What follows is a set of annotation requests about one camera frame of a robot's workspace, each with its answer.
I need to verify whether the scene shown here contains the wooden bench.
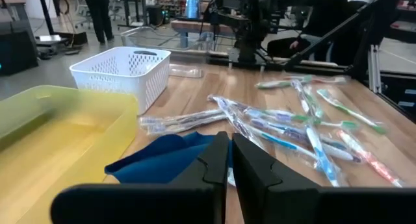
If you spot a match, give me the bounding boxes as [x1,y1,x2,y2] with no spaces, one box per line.
[170,19,237,49]

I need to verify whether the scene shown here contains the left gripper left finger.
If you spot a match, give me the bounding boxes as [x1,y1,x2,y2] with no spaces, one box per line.
[50,132,231,224]

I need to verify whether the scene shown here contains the blue glowing device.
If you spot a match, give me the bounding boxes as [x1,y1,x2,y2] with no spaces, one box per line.
[184,0,202,19]

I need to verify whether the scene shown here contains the orange toothbrush in clear wrapper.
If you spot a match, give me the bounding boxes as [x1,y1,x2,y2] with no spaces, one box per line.
[335,129,406,188]

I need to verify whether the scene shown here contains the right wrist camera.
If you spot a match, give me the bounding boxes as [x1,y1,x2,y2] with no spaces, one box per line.
[216,0,250,11]

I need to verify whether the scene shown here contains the black cabinet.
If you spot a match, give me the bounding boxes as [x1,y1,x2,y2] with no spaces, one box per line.
[0,19,40,77]

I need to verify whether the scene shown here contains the white perforated plastic basket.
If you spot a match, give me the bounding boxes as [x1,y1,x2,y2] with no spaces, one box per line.
[69,46,172,116]

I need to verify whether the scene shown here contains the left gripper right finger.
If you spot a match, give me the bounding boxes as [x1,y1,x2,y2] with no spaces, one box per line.
[232,132,416,224]

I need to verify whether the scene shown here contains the person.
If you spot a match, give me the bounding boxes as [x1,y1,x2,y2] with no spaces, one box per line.
[80,0,115,45]
[266,0,370,66]

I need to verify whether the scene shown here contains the blue cloth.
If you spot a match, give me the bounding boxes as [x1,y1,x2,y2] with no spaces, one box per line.
[104,131,233,186]

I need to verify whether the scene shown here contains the yellow plastic bin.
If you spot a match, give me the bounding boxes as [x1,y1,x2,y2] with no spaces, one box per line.
[0,84,140,224]

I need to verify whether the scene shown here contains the aluminium extrusion posts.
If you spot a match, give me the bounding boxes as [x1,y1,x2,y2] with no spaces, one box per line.
[368,44,384,94]

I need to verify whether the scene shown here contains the black desk frame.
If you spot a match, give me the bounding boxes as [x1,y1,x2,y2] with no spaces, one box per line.
[0,0,57,36]

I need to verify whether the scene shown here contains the clear plastic bin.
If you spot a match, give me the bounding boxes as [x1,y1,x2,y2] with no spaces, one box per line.
[120,25,216,79]

